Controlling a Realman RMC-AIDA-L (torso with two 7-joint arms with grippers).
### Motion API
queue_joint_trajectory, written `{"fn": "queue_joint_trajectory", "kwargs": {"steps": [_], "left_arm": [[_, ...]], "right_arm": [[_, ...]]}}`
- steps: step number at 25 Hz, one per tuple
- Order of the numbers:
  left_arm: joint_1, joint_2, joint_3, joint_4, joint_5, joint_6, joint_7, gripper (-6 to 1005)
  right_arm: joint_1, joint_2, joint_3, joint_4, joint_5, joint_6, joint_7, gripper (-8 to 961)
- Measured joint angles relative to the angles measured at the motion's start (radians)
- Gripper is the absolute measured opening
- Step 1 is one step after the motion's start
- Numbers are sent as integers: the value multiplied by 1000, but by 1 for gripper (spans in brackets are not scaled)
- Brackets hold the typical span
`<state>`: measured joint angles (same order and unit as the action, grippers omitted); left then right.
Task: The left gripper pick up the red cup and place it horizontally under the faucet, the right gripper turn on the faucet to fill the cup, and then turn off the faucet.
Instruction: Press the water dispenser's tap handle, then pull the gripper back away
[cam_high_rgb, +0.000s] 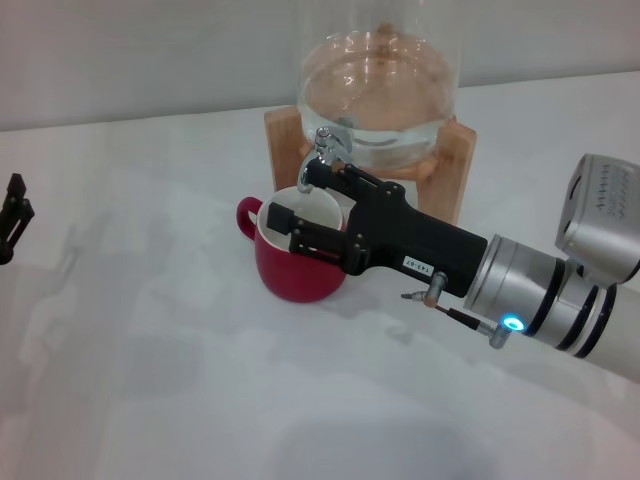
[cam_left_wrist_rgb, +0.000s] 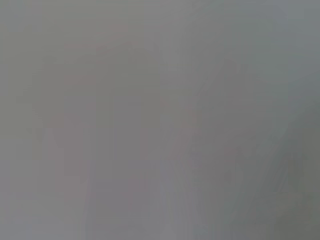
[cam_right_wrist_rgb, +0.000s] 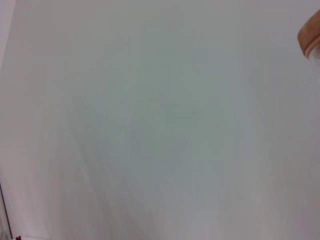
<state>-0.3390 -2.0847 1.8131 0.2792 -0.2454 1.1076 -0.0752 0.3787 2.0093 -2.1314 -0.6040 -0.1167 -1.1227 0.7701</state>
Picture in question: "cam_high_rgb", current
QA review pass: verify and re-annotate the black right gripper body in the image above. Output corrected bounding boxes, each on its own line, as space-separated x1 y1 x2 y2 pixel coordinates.
342 182 489 299

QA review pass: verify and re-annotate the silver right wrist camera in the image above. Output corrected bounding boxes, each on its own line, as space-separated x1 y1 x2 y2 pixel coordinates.
554 153 640 289

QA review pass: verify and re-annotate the right gripper cable with plugs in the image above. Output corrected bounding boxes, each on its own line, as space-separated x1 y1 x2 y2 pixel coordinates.
402 271 514 349

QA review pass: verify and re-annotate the red ceramic cup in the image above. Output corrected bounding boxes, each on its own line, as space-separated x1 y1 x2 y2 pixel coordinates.
235 186 349 304

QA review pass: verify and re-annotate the wooden dispenser stand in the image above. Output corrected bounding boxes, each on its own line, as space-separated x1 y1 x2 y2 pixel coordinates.
263 105 477 224

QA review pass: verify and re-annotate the chrome faucet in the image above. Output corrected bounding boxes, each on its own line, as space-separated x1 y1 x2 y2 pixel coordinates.
297 125 356 195

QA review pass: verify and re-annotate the glass water dispenser jar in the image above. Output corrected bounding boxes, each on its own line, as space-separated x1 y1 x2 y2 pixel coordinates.
293 0 459 171

